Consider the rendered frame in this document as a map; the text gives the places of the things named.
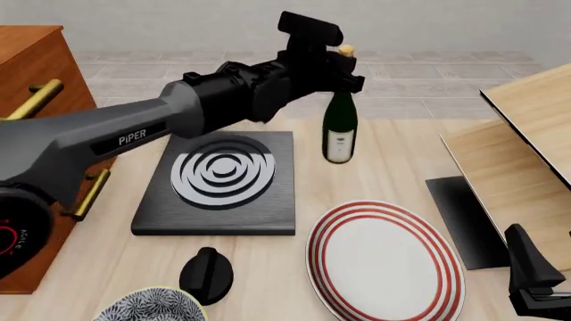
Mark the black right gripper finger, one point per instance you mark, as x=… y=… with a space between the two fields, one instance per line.
x=528 y=264

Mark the patterned black and white bowl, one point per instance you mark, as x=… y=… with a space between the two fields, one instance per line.
x=147 y=306

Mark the wooden cabinet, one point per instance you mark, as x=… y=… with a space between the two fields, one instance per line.
x=27 y=50

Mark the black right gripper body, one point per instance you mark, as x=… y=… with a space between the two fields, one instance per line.
x=544 y=302

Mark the round black stove knob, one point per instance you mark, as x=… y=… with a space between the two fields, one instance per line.
x=206 y=277

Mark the pale wooden rack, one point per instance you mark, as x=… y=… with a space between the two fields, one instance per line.
x=504 y=167

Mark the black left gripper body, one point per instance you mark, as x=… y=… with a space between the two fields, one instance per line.
x=305 y=73

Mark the grey and black left robot arm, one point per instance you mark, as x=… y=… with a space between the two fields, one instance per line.
x=67 y=140

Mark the flat black stove plate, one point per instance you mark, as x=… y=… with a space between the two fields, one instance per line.
x=223 y=207

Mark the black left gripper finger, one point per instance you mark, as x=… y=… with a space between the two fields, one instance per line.
x=343 y=63
x=350 y=83

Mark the wooden cabinet drawer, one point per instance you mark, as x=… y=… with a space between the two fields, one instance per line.
x=62 y=240
x=53 y=67

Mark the white plate with red rings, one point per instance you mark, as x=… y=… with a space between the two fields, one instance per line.
x=383 y=267

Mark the dark green wine bottle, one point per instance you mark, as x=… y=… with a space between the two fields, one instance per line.
x=340 y=120

